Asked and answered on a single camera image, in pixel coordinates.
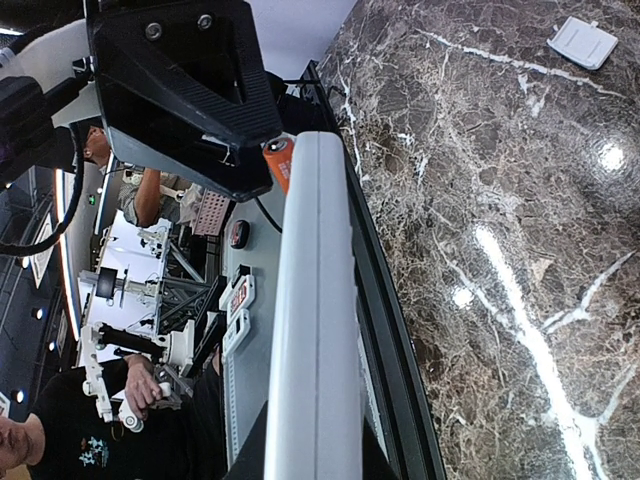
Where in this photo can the black curved front rail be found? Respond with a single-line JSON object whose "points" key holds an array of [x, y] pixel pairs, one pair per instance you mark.
{"points": [[396, 404]]}

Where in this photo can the white remote control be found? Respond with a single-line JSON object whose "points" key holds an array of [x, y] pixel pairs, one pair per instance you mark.
{"points": [[315, 412]]}

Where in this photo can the white battery cover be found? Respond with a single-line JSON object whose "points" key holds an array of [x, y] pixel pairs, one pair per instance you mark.
{"points": [[583, 43]]}

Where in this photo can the black triangular finger of the left gripper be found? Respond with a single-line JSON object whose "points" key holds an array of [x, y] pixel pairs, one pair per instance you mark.
{"points": [[182, 89]]}

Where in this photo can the person in background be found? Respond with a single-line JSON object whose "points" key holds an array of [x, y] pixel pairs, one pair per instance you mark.
{"points": [[146, 195]]}

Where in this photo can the pink perforated basket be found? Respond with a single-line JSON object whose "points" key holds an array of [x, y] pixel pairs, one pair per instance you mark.
{"points": [[211, 214]]}

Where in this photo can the person in black shirt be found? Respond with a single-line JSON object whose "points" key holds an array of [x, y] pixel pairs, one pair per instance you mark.
{"points": [[63, 436]]}

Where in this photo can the orange AA battery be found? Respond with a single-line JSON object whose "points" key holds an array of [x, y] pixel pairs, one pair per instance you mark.
{"points": [[278, 155]]}

